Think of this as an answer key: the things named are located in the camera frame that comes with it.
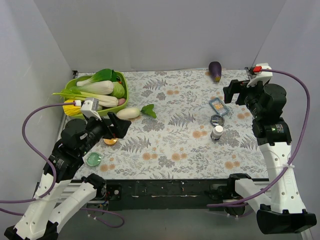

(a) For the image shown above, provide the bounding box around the white bok choy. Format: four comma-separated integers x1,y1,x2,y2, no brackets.
69,68,117,95

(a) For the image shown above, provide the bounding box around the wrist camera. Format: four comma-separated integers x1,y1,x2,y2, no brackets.
247,62,273,88
80,98,101,119

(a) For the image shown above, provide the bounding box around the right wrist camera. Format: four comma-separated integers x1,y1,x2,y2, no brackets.
247,62,273,88

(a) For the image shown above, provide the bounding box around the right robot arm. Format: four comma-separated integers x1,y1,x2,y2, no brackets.
223,79,317,235

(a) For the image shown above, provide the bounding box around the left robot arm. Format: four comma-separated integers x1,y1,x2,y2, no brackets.
4,112,131,240

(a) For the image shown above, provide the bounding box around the green vegetable basket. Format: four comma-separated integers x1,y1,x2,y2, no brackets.
64,71,129,121

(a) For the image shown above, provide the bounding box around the white radish with leaf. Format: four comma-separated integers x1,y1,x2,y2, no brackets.
116,104,157,120

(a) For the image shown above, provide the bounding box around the purple eggplant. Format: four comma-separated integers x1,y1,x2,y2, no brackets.
208,61,222,83

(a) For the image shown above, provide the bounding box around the blue rectangular pill box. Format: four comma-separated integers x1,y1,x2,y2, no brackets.
208,97,230,116

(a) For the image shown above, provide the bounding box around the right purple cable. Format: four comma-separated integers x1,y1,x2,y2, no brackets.
206,68,311,209

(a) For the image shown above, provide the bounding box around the yellow napa cabbage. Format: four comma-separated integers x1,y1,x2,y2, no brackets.
62,99,103,117

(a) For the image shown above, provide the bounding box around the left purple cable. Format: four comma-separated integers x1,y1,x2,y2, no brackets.
0,99,82,216

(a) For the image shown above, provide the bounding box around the purple cable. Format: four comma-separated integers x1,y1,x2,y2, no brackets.
206,68,311,209
0,99,82,216

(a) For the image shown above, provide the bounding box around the long white celery cabbage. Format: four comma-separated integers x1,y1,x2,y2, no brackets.
53,89,119,108

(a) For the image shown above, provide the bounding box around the orange round pill case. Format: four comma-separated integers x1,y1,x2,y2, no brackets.
103,138,118,146

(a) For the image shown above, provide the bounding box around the white cap pill bottle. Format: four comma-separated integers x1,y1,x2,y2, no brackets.
210,125,224,141

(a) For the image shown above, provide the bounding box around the pink sweet potato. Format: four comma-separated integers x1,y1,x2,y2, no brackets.
117,98,126,106

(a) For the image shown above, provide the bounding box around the floral table mat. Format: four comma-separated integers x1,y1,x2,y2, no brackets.
75,69,268,180

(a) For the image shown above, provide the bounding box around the green round cabbage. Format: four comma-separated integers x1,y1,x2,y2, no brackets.
109,82,125,99

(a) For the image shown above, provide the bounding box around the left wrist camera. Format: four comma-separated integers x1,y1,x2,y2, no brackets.
80,98,101,119

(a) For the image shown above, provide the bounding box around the dark round pill case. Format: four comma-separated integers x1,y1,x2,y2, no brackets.
210,114,225,126

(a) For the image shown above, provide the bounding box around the green round pill case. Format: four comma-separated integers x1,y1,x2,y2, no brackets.
86,152,102,167

